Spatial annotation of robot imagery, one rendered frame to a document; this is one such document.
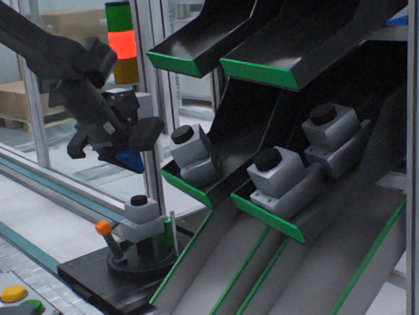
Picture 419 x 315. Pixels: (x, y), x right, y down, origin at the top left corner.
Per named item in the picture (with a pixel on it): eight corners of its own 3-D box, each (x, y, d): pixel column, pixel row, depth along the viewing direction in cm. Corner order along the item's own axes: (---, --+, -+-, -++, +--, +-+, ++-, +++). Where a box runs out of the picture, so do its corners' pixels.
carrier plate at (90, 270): (125, 325, 97) (123, 313, 96) (57, 275, 115) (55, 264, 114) (241, 270, 110) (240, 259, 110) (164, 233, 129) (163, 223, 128)
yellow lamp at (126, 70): (123, 85, 121) (119, 60, 120) (110, 83, 125) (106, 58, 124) (144, 80, 124) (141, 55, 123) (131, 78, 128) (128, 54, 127)
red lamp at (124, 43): (119, 59, 120) (116, 33, 118) (106, 58, 124) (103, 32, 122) (141, 55, 123) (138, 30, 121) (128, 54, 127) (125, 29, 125)
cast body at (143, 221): (134, 243, 107) (129, 205, 105) (121, 236, 110) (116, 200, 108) (174, 228, 112) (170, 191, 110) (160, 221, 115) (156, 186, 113)
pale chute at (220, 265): (214, 359, 80) (190, 346, 78) (171, 314, 91) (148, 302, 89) (332, 178, 83) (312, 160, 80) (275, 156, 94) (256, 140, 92)
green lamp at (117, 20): (116, 33, 118) (112, 6, 117) (102, 32, 122) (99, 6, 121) (138, 29, 121) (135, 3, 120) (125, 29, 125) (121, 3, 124)
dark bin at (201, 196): (212, 210, 75) (183, 163, 72) (166, 183, 86) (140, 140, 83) (372, 79, 83) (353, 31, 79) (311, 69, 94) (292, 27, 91)
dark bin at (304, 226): (304, 246, 64) (275, 192, 60) (237, 209, 75) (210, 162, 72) (481, 90, 71) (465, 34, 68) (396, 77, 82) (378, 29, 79)
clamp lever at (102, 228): (117, 262, 107) (98, 228, 103) (112, 259, 108) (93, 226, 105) (133, 249, 109) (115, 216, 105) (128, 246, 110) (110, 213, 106)
